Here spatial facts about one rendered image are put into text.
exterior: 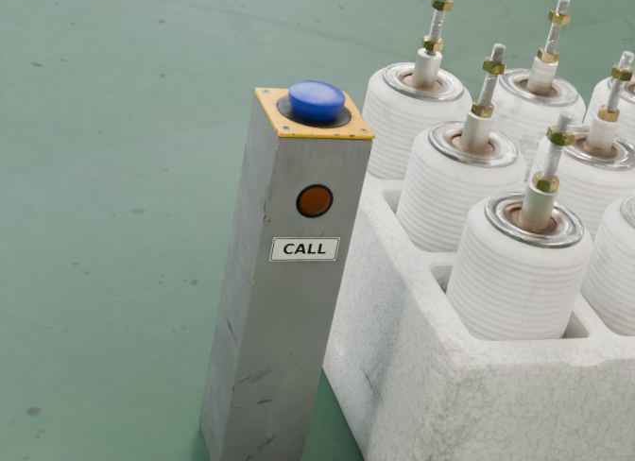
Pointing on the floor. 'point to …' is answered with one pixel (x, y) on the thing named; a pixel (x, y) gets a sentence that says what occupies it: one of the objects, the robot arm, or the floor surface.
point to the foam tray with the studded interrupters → (464, 364)
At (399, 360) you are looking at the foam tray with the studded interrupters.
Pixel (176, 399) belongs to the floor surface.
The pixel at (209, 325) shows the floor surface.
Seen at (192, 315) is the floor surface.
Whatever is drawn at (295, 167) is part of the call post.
